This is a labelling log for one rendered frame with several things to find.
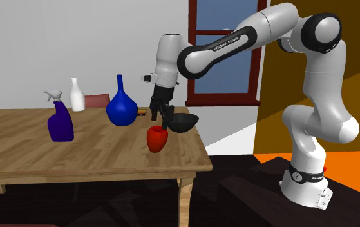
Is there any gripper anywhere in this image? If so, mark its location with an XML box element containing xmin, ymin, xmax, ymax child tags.
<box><xmin>149</xmin><ymin>83</ymin><xmax>175</xmax><ymax>131</ymax></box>

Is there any black bowl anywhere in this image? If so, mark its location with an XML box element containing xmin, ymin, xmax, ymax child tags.
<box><xmin>167</xmin><ymin>113</ymin><xmax>200</xmax><ymax>133</ymax></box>

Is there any red bell pepper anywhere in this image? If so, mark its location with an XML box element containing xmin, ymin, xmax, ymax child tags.
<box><xmin>146</xmin><ymin>125</ymin><xmax>169</xmax><ymax>153</ymax></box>

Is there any blue round vase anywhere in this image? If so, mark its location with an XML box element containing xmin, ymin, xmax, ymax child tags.
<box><xmin>106</xmin><ymin>74</ymin><xmax>138</xmax><ymax>127</ymax></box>

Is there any white bottle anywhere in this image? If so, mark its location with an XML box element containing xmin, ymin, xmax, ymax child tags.
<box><xmin>69</xmin><ymin>77</ymin><xmax>86</xmax><ymax>112</ymax></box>

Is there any wooden table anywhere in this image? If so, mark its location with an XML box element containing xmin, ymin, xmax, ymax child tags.
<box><xmin>0</xmin><ymin>106</ymin><xmax>214</xmax><ymax>227</ymax></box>

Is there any purple spray bottle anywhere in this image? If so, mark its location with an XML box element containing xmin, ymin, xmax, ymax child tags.
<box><xmin>43</xmin><ymin>89</ymin><xmax>75</xmax><ymax>143</ymax></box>

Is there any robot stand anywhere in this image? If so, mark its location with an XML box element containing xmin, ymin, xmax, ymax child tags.
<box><xmin>216</xmin><ymin>156</ymin><xmax>360</xmax><ymax>227</ymax></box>

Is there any window with red frame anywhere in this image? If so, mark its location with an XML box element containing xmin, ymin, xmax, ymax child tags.
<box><xmin>185</xmin><ymin>0</ymin><xmax>268</xmax><ymax>107</ymax></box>

